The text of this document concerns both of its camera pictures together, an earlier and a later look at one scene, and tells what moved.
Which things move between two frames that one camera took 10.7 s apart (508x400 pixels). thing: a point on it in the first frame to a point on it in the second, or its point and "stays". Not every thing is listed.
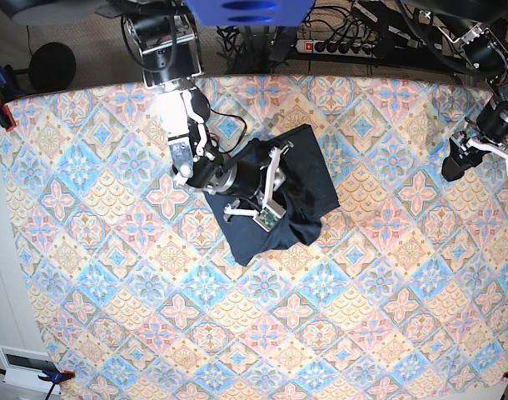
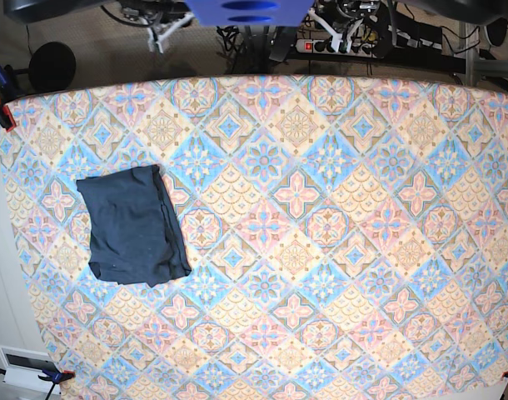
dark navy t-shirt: [307, 193] to [135, 238]
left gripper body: [248, 179] to [160, 17]
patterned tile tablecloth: [410, 291] stays
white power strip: [337, 48] stays
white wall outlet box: [24, 367] stays
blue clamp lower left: [52, 377] stays
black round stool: [52, 67] stays
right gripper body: [497, 132] to [343, 17]
